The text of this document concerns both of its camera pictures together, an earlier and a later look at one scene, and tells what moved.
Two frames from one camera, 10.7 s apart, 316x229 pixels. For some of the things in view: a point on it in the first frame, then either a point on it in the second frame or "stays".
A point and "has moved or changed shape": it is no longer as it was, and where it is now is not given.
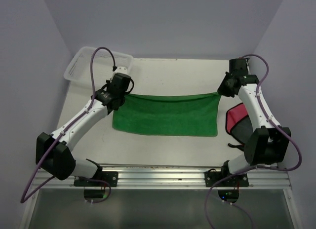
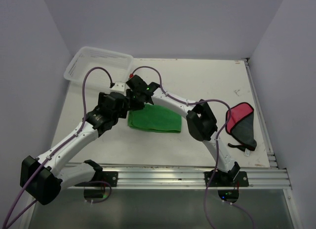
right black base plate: x=238 y=180 stays
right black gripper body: x=224 y=88 → x=134 y=102
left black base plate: x=110 y=177 stays
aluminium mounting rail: x=171 y=177 stays
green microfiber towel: x=193 y=114 has moved or changed shape
